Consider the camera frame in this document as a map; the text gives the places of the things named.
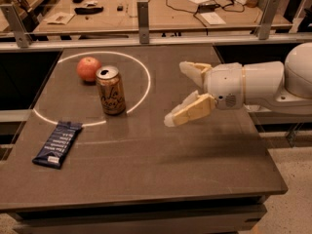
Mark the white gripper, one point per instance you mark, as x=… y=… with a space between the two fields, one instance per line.
x=224 y=84

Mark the orange LaCroix soda can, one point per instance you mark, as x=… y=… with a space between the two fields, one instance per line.
x=110 y=90

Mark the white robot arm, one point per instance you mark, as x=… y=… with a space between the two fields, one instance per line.
x=284 y=87

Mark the white card on table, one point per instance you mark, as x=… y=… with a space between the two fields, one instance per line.
x=212 y=18

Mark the black power adapter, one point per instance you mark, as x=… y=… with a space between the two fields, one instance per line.
x=207 y=7

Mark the red apple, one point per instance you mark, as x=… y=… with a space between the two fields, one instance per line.
x=87 y=68

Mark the black handheld device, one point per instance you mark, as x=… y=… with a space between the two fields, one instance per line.
x=88 y=11

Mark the brown envelope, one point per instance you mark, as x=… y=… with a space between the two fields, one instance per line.
x=59 y=18

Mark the dark blue snack bar wrapper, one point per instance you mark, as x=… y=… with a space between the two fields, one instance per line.
x=56 y=148

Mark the horizontal metal rail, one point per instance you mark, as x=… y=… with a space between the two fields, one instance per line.
x=50 y=46

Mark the middle metal rail bracket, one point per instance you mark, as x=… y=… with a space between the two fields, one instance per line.
x=143 y=21

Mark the metal rail bracket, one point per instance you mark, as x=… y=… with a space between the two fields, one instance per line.
x=143 y=21
x=22 y=38
x=263 y=30

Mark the right metal rail bracket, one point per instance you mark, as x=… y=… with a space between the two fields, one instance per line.
x=263 y=30

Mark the left metal rail bracket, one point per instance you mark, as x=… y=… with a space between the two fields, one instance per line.
x=22 y=38

